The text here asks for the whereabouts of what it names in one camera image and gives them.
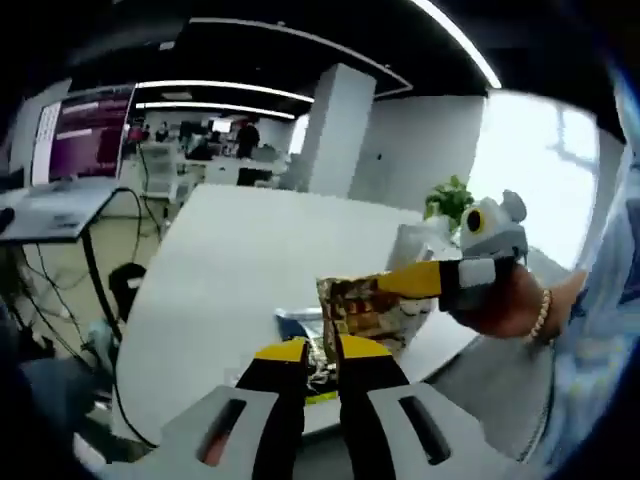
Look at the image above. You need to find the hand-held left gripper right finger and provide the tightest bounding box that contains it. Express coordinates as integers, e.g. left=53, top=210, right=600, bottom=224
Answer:
left=335, top=333, right=501, bottom=480

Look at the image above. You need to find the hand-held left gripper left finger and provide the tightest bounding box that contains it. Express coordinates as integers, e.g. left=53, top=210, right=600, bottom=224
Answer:
left=159, top=337, right=309, bottom=480

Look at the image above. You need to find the white skincare tube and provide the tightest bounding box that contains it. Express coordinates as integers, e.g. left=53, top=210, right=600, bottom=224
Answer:
left=389, top=222, right=454, bottom=274

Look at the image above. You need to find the gold foil packet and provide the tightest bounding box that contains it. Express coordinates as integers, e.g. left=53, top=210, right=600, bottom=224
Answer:
left=314, top=272, right=439, bottom=401

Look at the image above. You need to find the person's right hand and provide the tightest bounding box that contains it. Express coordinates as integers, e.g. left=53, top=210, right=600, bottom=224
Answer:
left=449, top=263, right=549, bottom=341

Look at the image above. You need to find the green potted plant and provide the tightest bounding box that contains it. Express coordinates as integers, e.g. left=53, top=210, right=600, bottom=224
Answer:
left=424, top=174, right=475, bottom=234

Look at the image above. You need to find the white paper card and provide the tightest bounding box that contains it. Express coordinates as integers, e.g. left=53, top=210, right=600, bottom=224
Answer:
left=273, top=305, right=331, bottom=344

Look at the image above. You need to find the black chair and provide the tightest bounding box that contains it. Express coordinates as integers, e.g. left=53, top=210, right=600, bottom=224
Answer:
left=108, top=262, right=149, bottom=324

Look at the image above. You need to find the standing desk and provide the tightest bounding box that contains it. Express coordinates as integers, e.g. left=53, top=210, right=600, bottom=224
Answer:
left=0, top=182, right=134, bottom=346

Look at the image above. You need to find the computer monitor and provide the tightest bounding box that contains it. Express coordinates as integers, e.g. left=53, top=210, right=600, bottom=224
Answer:
left=29, top=85, right=137, bottom=187

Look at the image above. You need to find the beaded bracelet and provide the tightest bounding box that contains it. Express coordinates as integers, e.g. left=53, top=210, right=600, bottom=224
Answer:
left=525, top=287, right=554, bottom=345

